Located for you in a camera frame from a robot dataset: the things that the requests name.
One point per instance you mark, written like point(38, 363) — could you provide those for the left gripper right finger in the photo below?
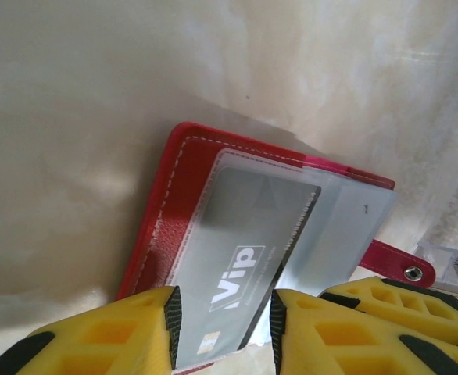
point(350, 347)

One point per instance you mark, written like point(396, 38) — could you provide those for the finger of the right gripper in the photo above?
point(401, 304)

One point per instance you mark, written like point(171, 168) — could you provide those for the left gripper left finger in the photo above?
point(115, 343)

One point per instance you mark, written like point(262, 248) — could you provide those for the red leather card holder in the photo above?
point(162, 242)

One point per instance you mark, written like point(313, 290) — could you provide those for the grey VIP card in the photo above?
point(252, 218)

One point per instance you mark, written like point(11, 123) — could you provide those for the clear plastic tray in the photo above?
point(432, 254)

